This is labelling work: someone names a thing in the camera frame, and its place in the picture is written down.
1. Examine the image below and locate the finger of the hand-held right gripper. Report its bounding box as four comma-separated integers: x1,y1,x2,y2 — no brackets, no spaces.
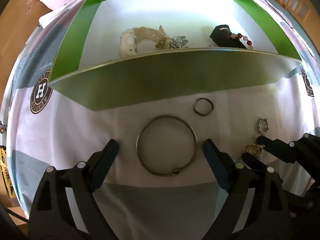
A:
241,152,267,173
257,133,320,178

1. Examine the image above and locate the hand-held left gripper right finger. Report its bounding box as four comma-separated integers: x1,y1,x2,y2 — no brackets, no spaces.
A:
200,139,292,240

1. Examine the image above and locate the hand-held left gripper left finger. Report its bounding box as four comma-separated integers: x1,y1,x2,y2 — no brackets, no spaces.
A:
27,139,119,240

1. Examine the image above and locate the gold ring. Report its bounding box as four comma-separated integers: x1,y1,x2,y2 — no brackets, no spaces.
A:
246,143,266,159

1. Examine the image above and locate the silver bangle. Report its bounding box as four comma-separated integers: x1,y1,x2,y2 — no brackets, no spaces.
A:
136,114,199,176

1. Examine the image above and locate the green cardboard box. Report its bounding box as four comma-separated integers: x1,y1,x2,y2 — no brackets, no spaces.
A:
47,0,302,112

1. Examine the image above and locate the pink bead bracelet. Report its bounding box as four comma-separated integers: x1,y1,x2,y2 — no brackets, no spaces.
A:
207,32,253,49

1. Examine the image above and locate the white wristwatch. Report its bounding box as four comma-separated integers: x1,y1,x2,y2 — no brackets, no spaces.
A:
120,27,165,58

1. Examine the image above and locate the black wristwatch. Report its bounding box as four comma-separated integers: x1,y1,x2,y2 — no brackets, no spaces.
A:
209,24,245,48

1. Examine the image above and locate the silver charm jewellery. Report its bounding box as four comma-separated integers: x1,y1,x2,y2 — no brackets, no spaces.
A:
170,36,189,48

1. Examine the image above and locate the yellow black object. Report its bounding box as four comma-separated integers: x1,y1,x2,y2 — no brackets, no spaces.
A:
0,147,15,199

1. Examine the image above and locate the wooden headboard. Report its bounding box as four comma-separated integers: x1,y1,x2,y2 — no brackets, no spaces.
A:
0,0,54,120

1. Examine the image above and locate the sparkly silver ring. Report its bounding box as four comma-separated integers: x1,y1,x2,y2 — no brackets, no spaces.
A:
256,117,271,134

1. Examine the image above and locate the small dark ring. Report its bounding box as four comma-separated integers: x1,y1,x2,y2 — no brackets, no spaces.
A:
194,98,214,117

